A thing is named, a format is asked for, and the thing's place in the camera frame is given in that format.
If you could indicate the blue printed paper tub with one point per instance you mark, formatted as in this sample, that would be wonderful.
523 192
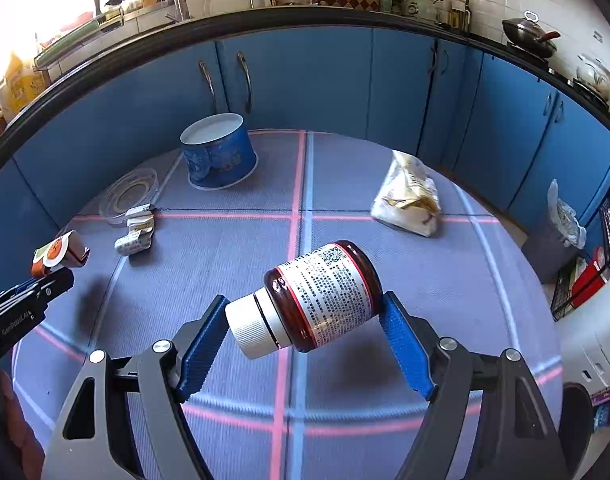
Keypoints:
220 155

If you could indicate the mint green kettle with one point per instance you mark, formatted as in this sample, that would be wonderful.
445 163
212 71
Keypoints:
420 5

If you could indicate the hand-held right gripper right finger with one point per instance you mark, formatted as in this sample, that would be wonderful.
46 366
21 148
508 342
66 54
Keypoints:
405 350

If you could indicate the tall white storage appliance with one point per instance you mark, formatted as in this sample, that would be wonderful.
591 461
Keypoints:
600 330

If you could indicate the black kitchen countertop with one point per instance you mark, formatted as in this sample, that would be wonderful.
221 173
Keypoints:
285 15

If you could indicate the white paper scrap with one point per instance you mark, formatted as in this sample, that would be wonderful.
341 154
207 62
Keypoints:
141 216

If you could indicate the clear round plastic lid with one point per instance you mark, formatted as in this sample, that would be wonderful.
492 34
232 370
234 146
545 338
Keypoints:
112 200

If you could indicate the black gas stove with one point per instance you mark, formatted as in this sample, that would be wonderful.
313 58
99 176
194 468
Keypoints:
560 67

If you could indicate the white ceramic pot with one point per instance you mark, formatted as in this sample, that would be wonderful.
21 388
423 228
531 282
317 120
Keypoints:
594 80

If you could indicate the cream paper bag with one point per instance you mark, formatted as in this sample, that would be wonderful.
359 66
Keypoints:
410 200

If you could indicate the brown pill bottle white cap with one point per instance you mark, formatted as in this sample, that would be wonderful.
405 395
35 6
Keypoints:
325 295

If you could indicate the row of blue base cabinets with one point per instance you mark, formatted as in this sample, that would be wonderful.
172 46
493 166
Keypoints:
310 75

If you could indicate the blue checked tablecloth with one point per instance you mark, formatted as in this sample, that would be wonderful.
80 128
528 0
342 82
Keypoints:
335 200

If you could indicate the dark wok with lid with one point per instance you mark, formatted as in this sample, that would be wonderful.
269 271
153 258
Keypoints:
527 35

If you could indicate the grey woven waste basket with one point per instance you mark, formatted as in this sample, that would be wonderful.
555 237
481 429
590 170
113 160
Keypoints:
545 255

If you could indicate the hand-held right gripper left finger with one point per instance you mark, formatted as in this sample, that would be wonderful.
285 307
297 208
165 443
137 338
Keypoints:
202 355

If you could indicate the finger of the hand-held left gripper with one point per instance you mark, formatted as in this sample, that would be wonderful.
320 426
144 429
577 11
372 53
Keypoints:
50 285

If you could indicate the orange yogurt cup peeled lid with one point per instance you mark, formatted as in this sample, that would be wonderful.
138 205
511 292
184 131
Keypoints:
55 252

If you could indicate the glass oil jug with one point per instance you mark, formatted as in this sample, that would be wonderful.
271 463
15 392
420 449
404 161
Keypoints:
462 17

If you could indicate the green sink drain rack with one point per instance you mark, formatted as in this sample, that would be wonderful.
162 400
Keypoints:
80 35

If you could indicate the person's left hand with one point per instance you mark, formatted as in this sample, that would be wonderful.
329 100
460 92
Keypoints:
20 440

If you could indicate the printed white carton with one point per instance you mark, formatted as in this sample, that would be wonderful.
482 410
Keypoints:
134 242

